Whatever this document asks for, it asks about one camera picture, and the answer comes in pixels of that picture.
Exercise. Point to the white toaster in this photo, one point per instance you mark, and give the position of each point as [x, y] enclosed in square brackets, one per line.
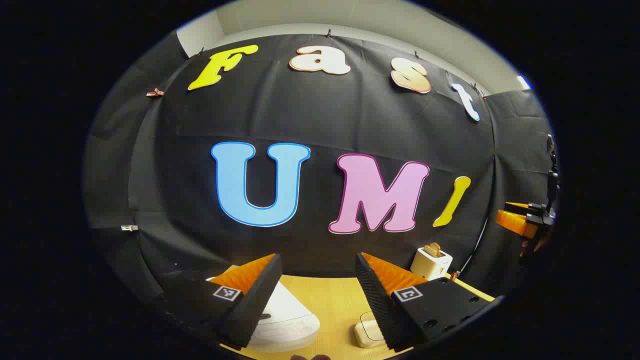
[430, 265]

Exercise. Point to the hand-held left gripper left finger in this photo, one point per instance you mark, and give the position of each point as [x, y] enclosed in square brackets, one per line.
[257, 300]

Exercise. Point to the copper cloth clip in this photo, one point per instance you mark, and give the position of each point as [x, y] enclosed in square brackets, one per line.
[155, 93]

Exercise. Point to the toasted bread slice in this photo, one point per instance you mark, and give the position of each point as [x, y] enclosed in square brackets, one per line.
[429, 250]
[436, 248]

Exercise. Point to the black backdrop cloth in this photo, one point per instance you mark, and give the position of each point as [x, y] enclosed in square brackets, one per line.
[320, 115]

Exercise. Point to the white rice cooker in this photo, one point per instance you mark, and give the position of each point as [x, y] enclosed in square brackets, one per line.
[287, 320]

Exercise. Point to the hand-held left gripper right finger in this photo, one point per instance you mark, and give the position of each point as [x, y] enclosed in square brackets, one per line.
[375, 295]

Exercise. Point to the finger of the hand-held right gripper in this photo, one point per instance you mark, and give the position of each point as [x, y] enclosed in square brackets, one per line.
[515, 222]
[517, 206]

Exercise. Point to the white cloth clip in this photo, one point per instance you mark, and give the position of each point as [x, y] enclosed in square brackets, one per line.
[129, 228]

